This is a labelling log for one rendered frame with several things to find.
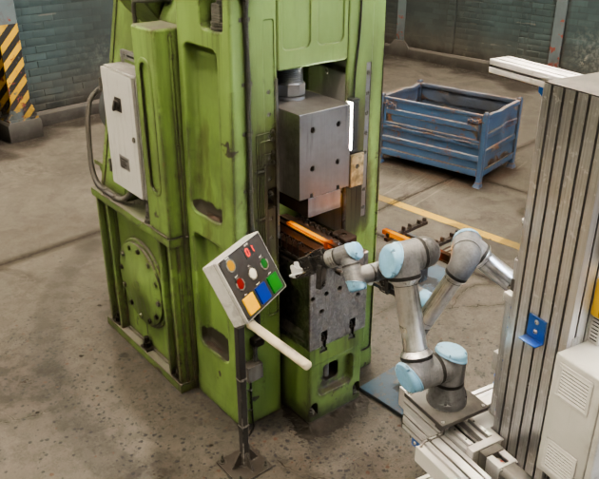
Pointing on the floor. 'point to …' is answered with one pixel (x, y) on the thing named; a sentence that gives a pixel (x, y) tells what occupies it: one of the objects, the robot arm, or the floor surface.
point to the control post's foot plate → (255, 465)
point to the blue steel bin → (451, 128)
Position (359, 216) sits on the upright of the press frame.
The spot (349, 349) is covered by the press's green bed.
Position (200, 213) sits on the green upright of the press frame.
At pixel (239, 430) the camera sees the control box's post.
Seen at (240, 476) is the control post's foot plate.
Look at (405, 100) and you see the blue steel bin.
